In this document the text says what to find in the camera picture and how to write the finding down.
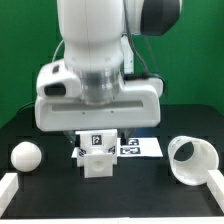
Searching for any white corner bracket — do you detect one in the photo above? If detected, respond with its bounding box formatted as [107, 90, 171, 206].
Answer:
[0, 173, 19, 217]
[207, 170, 224, 213]

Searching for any black cable on table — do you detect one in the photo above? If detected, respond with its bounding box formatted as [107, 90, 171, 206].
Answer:
[19, 101, 38, 114]

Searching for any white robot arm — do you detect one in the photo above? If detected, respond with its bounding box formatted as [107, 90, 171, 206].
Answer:
[35, 0, 182, 131]

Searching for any white lamp bulb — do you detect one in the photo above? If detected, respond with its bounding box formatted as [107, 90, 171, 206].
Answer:
[11, 142, 42, 172]

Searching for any white cylindrical lamp shade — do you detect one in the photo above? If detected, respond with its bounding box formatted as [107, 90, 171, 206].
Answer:
[168, 136, 219, 186]

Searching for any white sheet with tags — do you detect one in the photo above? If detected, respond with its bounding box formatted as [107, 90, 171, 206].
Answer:
[71, 138, 163, 158]

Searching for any white right corner bracket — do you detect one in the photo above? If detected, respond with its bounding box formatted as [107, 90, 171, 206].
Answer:
[207, 170, 224, 213]

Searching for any white left corner bracket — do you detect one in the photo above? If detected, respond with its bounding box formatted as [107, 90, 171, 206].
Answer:
[0, 173, 19, 217]

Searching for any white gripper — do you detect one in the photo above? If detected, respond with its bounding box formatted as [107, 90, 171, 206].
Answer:
[34, 74, 165, 148]

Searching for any white lamp base with tags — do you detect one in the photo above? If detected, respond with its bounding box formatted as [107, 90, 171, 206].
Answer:
[76, 129, 117, 178]

